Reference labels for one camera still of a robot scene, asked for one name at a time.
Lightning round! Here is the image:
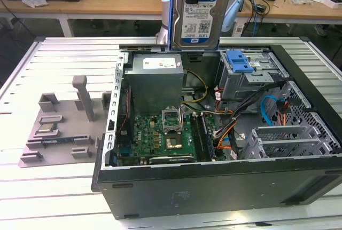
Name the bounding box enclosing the silver CPU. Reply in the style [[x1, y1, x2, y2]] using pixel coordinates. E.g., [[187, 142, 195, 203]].
[[34, 124, 57, 135]]

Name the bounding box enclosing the perforated metal drive cage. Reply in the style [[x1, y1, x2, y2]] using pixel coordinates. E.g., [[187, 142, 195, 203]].
[[242, 125, 335, 161]]

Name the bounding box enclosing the RAM stick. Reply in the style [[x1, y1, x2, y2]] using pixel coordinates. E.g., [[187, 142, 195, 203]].
[[201, 114, 216, 161], [26, 138, 88, 146]]

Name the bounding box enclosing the orange wire bundle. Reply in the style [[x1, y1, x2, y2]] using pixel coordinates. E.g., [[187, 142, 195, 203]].
[[216, 130, 234, 151]]

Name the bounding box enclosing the blue plastic bay latch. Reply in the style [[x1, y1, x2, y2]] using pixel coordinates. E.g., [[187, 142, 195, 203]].
[[226, 50, 254, 73]]

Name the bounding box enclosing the grey power supply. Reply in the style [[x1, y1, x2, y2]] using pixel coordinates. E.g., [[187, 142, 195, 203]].
[[123, 53, 187, 109]]

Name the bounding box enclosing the crumpled white paper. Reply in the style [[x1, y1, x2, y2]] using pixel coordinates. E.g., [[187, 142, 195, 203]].
[[21, 0, 50, 9]]

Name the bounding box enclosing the CPU socket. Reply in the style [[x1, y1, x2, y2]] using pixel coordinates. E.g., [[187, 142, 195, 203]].
[[165, 133, 185, 150]]

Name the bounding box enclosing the green motherboard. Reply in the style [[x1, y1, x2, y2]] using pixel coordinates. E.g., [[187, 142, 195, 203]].
[[116, 114, 214, 165]]

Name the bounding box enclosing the white box with black print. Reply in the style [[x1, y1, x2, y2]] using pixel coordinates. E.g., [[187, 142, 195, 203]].
[[322, 0, 342, 9]]

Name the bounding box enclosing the grey parts rack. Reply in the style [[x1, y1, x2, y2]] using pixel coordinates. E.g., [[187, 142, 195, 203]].
[[17, 75, 112, 169]]

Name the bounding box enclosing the hard disk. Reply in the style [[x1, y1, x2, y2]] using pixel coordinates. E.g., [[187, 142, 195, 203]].
[[168, 0, 236, 52]]

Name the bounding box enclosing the black open PC case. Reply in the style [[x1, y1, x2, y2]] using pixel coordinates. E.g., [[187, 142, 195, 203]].
[[90, 43, 342, 220]]

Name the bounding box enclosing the yellow wire bundle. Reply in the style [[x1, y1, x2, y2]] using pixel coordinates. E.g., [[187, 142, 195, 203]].
[[181, 70, 209, 106]]

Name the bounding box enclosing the black graphics card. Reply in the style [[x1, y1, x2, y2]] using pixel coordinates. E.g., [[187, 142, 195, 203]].
[[148, 155, 196, 165]]

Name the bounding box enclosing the metal socket cover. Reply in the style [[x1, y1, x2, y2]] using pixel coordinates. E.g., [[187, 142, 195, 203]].
[[161, 106, 184, 134]]

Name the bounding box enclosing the black cable bundle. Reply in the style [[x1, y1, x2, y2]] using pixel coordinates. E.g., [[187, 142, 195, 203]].
[[213, 80, 284, 138]]

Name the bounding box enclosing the blue wire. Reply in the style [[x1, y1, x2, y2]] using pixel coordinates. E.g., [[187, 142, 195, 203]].
[[260, 95, 283, 127]]

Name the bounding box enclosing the metal disk bay cage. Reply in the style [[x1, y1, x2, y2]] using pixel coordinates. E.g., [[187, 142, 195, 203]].
[[217, 50, 291, 108]]

